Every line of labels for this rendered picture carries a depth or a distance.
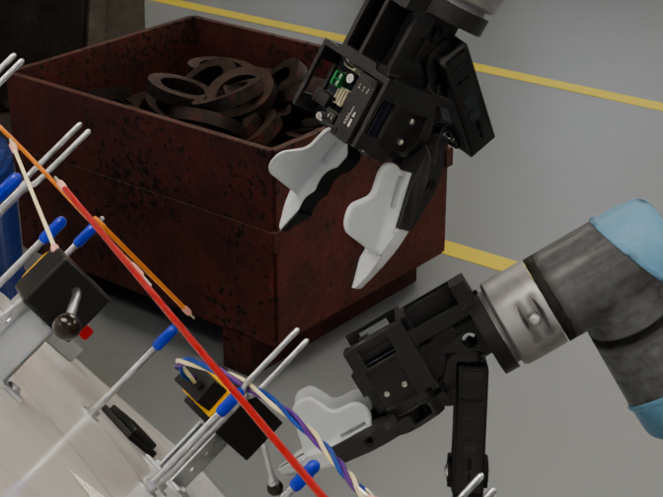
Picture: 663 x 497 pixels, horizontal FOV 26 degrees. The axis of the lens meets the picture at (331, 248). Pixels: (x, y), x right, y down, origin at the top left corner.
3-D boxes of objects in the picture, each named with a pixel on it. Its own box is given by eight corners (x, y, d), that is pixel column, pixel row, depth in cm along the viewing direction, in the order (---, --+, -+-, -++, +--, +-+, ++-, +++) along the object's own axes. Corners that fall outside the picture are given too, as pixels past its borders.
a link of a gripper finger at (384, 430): (327, 436, 117) (419, 384, 116) (338, 454, 117) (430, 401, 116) (325, 453, 112) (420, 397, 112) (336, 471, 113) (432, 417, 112)
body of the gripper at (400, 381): (337, 338, 120) (463, 266, 118) (390, 425, 121) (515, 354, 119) (334, 359, 112) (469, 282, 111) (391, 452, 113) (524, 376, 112)
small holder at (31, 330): (-38, 370, 68) (70, 261, 69) (-50, 331, 76) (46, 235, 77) (32, 433, 69) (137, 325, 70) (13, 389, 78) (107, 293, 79)
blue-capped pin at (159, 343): (101, 425, 101) (186, 336, 102) (90, 416, 100) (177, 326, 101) (90, 412, 102) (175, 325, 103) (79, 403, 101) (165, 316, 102)
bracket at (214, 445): (192, 503, 107) (239, 455, 108) (178, 491, 106) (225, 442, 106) (159, 467, 110) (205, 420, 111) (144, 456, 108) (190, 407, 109)
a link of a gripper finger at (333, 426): (250, 423, 117) (347, 367, 116) (287, 483, 118) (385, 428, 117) (247, 433, 114) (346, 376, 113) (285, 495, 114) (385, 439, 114)
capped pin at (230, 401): (134, 478, 89) (231, 378, 90) (143, 483, 91) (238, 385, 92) (149, 494, 89) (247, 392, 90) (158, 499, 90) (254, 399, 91)
